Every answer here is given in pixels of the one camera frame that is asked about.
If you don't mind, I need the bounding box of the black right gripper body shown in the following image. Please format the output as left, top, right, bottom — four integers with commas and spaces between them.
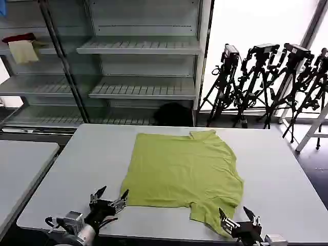
230, 221, 265, 246

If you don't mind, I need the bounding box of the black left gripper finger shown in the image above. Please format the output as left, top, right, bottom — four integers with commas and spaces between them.
109, 189, 130, 213
89, 186, 107, 204

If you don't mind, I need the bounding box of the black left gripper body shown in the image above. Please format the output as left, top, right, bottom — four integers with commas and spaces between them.
84, 198, 116, 233

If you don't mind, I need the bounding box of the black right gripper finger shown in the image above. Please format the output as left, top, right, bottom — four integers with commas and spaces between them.
242, 206, 261, 227
218, 207, 241, 238

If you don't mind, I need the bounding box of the green t-shirt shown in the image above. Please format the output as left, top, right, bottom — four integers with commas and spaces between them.
119, 129, 244, 236

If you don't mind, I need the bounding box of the black bag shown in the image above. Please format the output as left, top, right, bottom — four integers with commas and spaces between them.
153, 101, 194, 127

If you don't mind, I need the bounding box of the glass-door shelf rack with cloths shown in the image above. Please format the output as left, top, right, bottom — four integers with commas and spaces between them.
0, 0, 91, 134

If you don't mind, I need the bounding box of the grey metal shelf rack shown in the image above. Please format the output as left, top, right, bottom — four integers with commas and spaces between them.
76, 0, 215, 127

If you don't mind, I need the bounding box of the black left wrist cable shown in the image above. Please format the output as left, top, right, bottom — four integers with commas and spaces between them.
97, 217, 119, 230

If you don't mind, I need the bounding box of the white metal frame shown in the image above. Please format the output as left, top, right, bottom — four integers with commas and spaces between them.
294, 101, 328, 152

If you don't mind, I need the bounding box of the black camera tripod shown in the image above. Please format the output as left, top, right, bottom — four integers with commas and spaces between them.
232, 43, 282, 129
281, 47, 328, 151
198, 43, 247, 129
256, 43, 315, 130

